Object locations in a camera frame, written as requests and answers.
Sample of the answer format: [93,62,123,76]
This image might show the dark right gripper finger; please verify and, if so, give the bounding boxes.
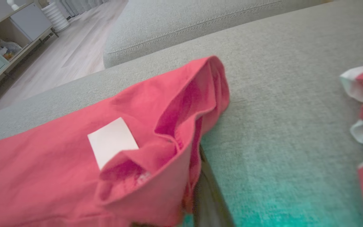
[193,145,235,227]

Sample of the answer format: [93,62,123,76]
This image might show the red Bulls jersey white sleeves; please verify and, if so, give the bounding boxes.
[0,56,231,227]

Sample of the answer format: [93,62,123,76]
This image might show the large grey sofa seat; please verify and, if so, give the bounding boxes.
[0,0,363,227]

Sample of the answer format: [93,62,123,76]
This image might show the grey sofa cushion with seam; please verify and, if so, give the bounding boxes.
[103,0,333,68]

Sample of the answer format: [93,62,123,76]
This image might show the pale pleated curtain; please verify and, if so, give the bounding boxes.
[59,0,109,16]

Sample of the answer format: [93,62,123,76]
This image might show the white ribbed vase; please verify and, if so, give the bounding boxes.
[41,2,72,32]

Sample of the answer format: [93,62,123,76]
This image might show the colourful toy pile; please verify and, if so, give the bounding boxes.
[0,39,23,61]

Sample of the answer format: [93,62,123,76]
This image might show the low cabinet with pale-green drawers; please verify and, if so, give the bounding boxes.
[0,0,59,103]

